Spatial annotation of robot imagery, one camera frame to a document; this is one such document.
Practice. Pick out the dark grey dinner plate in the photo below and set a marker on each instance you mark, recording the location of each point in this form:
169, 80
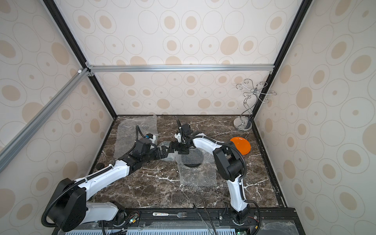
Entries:
194, 159

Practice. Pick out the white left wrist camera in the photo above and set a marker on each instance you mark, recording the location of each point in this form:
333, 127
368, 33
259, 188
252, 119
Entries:
151, 137

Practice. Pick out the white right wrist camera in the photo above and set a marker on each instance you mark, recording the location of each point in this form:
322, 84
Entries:
178, 137

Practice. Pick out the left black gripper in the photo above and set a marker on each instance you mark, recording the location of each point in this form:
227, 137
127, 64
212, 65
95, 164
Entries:
160, 155

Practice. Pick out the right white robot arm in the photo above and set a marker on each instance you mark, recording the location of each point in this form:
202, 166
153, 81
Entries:
230, 165

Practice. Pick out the bubble wrap sheet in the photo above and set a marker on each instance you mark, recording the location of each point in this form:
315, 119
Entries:
201, 176

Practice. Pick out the fork with patterned handle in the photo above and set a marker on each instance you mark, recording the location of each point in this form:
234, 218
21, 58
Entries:
178, 215

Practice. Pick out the black frame post back left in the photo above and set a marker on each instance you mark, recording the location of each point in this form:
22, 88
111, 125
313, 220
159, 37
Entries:
74, 46

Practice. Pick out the aluminium rail left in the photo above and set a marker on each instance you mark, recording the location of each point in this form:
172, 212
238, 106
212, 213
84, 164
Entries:
11, 150

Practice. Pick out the black frame post back right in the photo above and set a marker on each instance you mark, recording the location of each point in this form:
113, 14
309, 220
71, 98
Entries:
296, 23

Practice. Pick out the aluminium rail back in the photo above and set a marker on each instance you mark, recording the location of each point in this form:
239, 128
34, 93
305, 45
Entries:
182, 68

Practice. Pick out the bubble wrap sheet around orange plate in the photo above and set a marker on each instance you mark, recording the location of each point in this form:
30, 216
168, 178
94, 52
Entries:
126, 132

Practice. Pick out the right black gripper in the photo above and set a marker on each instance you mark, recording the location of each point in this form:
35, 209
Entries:
178, 147

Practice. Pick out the chrome wire mug tree stand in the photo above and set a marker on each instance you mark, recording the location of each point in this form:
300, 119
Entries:
252, 94

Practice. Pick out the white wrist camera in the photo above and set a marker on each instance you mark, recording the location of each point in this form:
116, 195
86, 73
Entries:
178, 137
151, 137

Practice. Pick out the orange dinner plate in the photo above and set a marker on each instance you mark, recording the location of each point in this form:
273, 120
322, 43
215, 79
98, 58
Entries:
242, 145

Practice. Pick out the aluminium rail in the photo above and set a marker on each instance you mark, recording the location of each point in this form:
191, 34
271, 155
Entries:
182, 68
11, 150

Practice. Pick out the black frame post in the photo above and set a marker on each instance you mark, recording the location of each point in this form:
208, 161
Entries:
74, 46
296, 23

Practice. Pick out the black base platform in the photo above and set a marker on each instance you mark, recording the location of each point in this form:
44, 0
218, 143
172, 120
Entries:
217, 221

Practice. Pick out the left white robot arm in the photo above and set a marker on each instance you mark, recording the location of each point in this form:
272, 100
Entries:
69, 207

